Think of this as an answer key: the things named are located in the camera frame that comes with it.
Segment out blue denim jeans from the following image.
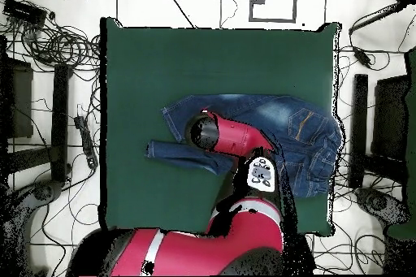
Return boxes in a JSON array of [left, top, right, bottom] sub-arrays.
[[145, 93, 344, 199]]

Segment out dark flat panel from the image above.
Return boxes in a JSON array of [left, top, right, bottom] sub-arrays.
[[371, 75, 410, 161], [0, 57, 34, 140]]

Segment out dark green table cloth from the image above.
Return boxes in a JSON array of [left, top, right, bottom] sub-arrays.
[[98, 16, 342, 240]]

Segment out black power strip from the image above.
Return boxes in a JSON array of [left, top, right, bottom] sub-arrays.
[[73, 115, 99, 170]]

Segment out black stand beam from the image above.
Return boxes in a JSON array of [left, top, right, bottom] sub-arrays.
[[349, 73, 370, 189], [50, 63, 71, 183]]

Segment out grey round stand foot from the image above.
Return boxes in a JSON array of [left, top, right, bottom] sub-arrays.
[[355, 187, 409, 226], [30, 180, 63, 202]]

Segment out black power adapter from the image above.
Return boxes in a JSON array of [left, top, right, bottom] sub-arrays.
[[352, 45, 373, 68]]

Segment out black tube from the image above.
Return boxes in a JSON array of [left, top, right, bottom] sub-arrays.
[[349, 2, 405, 34]]

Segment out black box device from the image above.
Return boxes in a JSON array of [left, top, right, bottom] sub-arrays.
[[2, 0, 48, 26]]

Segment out tangled black cable bundle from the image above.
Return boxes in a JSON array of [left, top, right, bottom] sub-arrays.
[[19, 19, 102, 73]]

